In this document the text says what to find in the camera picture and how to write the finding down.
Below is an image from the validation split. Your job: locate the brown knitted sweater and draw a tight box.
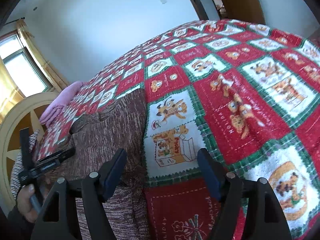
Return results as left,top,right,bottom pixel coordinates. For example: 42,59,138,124
47,88,150,239

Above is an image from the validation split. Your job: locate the person's left hand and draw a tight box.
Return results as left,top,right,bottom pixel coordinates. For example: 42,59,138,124
17,176,51,223

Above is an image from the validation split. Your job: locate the striped pillow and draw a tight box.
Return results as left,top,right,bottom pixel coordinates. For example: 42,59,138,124
10,129,40,199

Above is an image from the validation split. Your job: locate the cream and brown headboard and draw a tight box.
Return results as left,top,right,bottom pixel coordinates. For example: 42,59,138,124
0,92,58,213

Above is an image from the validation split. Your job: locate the yellow curtain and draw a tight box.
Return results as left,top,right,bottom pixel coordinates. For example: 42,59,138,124
1,19,68,121

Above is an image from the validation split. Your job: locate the folded pink blanket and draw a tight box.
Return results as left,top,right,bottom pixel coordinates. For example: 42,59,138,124
40,81,85,127

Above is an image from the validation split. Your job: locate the red patchwork cartoon bedspread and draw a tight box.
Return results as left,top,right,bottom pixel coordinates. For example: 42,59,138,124
36,20,319,239

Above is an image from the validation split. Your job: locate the brown wooden door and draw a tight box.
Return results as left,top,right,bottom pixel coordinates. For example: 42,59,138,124
222,0,265,24

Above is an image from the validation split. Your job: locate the window with frame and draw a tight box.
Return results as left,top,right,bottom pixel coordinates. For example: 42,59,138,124
1,31,53,97

